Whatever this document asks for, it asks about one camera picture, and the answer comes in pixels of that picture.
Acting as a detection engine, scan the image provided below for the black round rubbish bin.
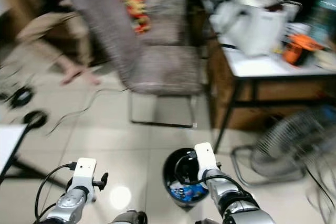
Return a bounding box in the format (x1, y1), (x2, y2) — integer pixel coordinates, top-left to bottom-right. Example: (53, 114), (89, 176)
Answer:
(163, 147), (212, 208)

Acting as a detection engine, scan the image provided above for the blue crumpled trash wrapper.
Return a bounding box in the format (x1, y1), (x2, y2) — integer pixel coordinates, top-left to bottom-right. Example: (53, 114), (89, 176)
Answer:
(170, 183), (209, 202)

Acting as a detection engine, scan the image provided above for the robot left leg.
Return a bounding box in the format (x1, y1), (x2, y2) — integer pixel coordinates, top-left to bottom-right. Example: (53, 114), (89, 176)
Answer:
(109, 210), (148, 224)

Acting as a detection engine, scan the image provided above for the white table with black legs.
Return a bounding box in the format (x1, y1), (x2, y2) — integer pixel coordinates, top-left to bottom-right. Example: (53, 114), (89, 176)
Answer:
(0, 124), (64, 184)

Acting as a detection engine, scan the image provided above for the grey fabric cantilever chair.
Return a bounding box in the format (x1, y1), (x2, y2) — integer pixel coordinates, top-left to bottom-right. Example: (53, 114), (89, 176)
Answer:
(66, 0), (205, 129)

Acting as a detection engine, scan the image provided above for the grey metal floor fan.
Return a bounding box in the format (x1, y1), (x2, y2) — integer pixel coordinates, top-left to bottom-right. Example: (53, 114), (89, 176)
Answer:
(231, 103), (336, 187)

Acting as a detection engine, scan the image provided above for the brown desk with white top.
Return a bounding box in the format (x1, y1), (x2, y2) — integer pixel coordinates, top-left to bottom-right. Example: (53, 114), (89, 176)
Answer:
(205, 25), (336, 154)

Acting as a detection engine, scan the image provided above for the person in khaki trousers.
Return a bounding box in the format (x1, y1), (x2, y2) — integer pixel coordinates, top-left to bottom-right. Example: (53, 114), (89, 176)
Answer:
(0, 0), (101, 86)

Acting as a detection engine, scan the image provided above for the orange and black tool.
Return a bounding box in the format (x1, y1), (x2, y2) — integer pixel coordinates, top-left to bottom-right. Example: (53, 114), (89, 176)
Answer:
(282, 33), (329, 67)

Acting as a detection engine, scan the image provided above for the white boxy appliance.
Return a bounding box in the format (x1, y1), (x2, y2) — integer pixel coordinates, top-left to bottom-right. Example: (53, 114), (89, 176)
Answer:
(210, 0), (303, 57)

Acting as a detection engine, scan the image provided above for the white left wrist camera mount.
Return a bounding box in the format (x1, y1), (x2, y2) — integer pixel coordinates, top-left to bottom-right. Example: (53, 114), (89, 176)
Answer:
(73, 157), (97, 190)

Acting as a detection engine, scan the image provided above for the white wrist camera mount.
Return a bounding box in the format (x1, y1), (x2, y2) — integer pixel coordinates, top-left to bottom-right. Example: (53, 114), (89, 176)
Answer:
(194, 142), (220, 173)
(73, 157), (97, 190)

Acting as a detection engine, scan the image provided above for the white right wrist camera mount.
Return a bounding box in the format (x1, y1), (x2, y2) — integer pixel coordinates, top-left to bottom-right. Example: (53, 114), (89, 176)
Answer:
(194, 142), (220, 173)

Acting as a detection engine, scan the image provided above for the thin dark floor cable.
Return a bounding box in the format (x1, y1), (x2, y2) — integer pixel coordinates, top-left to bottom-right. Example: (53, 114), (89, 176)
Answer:
(47, 88), (129, 135)

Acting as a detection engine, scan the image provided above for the black coiled cable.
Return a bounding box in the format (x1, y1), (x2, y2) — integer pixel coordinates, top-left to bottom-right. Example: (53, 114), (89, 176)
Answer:
(23, 110), (49, 129)
(8, 87), (35, 109)

